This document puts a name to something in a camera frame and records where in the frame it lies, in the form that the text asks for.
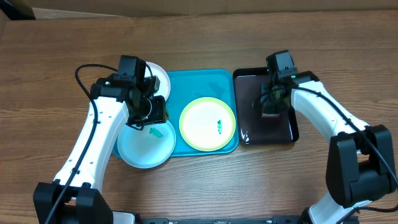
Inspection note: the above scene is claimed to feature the white plate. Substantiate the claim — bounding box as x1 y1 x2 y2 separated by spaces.
144 62 171 101

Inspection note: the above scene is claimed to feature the dark object top left corner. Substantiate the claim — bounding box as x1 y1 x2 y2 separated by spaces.
1 0 36 21

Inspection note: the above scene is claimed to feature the yellow-green rimmed plate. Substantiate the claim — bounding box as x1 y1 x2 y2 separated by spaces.
179 97 236 152

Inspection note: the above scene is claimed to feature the black water tray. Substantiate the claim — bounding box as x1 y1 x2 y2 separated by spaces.
233 67 299 145

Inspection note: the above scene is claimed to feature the teal plastic serving tray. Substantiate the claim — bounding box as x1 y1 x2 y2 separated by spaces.
166 69 239 158

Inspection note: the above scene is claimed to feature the green stain on yellow plate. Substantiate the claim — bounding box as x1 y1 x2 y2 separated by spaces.
217 119 223 134

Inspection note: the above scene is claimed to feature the light blue plate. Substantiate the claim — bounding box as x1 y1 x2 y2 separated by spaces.
113 121 176 169

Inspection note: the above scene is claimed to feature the green sponge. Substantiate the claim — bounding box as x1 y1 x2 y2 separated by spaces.
262 94 283 114

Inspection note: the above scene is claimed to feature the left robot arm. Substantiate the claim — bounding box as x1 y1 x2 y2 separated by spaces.
33 72 170 223

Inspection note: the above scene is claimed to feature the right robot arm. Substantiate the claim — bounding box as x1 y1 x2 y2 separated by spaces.
254 68 397 223

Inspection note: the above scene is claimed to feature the green stain on blue plate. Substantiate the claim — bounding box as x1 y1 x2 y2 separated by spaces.
149 128 164 138

